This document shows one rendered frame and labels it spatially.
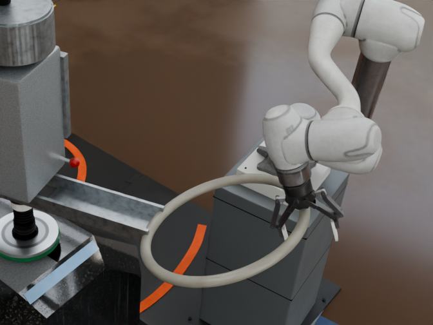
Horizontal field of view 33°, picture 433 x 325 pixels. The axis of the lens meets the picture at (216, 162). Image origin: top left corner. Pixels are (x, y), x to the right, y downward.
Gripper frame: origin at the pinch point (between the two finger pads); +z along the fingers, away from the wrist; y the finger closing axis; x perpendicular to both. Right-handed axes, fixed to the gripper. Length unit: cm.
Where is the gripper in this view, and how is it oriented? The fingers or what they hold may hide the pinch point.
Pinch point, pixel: (311, 238)
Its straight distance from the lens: 204.5
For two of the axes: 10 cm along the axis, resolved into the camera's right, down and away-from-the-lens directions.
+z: 2.7, 8.3, 4.9
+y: -9.6, 1.8, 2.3
